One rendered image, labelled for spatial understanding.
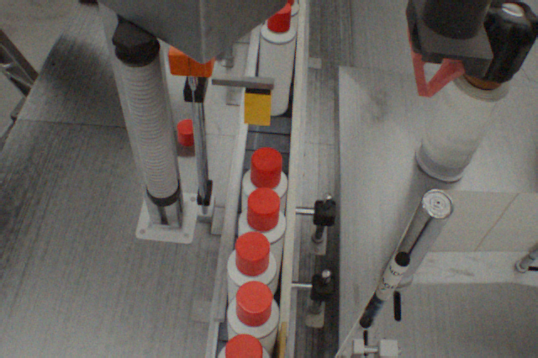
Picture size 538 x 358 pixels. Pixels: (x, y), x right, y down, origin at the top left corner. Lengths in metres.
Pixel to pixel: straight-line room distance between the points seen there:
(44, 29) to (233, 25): 2.30
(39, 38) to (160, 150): 2.15
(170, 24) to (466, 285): 0.56
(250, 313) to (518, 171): 0.58
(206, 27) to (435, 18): 0.23
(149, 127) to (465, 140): 0.48
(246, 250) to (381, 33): 0.76
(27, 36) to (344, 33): 1.78
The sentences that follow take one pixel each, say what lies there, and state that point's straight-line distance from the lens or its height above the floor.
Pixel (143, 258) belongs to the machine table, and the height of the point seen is 0.83.
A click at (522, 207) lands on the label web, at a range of 0.68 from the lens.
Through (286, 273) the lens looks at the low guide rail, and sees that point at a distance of 0.68.
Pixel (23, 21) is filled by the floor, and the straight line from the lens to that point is 2.73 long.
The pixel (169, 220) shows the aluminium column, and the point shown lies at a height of 0.86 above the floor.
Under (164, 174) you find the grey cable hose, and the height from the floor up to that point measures 1.13.
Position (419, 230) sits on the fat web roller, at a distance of 0.61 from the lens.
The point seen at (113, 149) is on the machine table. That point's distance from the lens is 0.92.
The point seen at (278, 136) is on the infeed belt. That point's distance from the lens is 0.85.
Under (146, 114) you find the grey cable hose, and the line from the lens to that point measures 0.43.
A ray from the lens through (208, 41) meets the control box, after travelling 0.35.
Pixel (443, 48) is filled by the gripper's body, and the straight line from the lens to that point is 0.49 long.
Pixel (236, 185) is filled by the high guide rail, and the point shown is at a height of 0.96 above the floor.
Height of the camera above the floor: 1.53
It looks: 55 degrees down
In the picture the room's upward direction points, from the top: 5 degrees clockwise
